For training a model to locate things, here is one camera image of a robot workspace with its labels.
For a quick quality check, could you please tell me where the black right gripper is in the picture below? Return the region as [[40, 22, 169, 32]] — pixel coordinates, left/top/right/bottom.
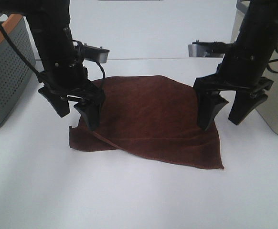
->
[[193, 40, 274, 131]]

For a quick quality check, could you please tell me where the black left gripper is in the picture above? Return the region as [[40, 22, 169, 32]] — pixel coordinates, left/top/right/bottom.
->
[[35, 26, 105, 131]]

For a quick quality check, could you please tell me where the brown towel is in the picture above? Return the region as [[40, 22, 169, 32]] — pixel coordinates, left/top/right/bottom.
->
[[69, 75, 223, 169]]

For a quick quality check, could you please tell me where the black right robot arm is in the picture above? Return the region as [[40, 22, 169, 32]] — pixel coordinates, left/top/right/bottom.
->
[[193, 0, 278, 130]]

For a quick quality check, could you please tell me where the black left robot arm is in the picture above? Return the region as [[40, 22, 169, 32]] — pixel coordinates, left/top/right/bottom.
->
[[0, 0, 109, 131]]

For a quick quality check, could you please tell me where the grey basket with orange rim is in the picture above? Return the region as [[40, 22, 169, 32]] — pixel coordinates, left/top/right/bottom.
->
[[0, 14, 36, 126]]

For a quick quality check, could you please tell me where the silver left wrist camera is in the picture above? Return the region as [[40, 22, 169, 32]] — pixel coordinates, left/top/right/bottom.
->
[[78, 43, 110, 63]]

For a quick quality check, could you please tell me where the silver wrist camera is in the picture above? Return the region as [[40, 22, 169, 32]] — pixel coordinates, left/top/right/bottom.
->
[[188, 40, 233, 58], [78, 43, 110, 63]]

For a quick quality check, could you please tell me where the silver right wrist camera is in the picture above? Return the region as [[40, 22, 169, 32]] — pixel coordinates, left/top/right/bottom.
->
[[188, 40, 233, 58]]

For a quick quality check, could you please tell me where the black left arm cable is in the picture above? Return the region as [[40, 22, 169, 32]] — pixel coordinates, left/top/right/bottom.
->
[[0, 4, 44, 79]]

